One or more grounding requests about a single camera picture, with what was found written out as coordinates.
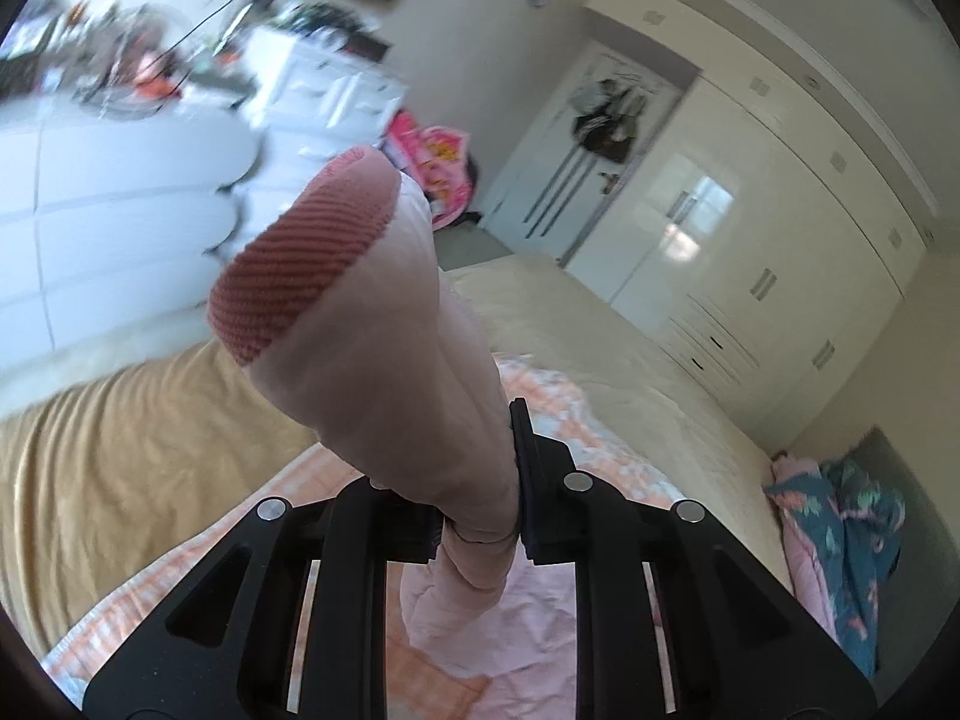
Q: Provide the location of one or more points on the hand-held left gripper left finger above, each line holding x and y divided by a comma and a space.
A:
411, 534

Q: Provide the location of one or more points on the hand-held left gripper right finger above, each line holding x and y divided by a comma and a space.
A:
526, 469

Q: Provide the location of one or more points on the pink quilted jacket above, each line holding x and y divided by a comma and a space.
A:
352, 300

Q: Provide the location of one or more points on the orange checked printed blanket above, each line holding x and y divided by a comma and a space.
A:
570, 420

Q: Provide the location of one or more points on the white door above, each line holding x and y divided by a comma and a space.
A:
540, 187

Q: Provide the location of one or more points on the beige bed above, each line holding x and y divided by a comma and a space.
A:
112, 480

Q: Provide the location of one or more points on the pink printed towel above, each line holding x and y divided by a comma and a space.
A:
435, 157

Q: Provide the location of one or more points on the white wardrobe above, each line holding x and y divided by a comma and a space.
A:
772, 255

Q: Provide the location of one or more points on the teal floral quilt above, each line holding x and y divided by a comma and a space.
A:
855, 532

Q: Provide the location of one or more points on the hanging dark bags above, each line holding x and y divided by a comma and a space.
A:
604, 116

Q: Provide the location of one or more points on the grey headboard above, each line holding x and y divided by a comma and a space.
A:
919, 600

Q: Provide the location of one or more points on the white petal-shaped board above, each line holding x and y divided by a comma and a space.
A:
97, 240

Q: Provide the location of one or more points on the white drawer chest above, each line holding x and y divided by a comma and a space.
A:
322, 90

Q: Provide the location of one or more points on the cluttered desk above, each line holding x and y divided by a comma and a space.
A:
127, 52

